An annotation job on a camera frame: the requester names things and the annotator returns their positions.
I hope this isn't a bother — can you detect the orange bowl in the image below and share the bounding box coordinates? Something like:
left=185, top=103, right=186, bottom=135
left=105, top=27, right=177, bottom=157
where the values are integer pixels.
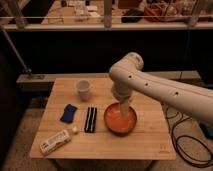
left=104, top=103, right=137, bottom=134

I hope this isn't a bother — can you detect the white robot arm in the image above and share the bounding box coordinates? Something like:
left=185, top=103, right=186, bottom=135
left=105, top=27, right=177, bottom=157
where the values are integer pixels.
left=109, top=52, right=213, bottom=127

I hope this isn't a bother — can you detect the red basket on shelf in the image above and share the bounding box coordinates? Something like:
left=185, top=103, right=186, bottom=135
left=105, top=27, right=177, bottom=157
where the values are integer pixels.
left=144, top=4, right=177, bottom=22

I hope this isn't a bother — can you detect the wooden table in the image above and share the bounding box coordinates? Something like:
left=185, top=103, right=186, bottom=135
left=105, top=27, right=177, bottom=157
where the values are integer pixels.
left=30, top=78, right=176, bottom=160

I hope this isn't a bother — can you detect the black bag on shelf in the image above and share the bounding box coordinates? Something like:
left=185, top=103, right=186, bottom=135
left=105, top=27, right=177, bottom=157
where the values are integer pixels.
left=121, top=9, right=144, bottom=23

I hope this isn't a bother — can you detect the diagonal metal pole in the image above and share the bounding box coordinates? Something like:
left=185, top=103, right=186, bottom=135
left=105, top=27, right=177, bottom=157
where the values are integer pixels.
left=0, top=26, right=32, bottom=77

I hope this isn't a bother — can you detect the white plastic bottle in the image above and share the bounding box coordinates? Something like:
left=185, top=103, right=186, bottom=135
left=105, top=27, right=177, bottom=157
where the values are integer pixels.
left=39, top=126, right=79, bottom=156

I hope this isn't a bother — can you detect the grey metal rail base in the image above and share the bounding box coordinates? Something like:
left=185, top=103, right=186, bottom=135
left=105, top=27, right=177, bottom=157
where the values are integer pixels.
left=16, top=70, right=203, bottom=92

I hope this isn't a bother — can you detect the white paper cup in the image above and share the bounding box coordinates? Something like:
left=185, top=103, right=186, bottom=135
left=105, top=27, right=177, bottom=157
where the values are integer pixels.
left=76, top=80, right=90, bottom=101

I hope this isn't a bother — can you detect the black floor cable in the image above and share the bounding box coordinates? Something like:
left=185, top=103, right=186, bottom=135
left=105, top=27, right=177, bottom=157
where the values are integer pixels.
left=165, top=105, right=213, bottom=169

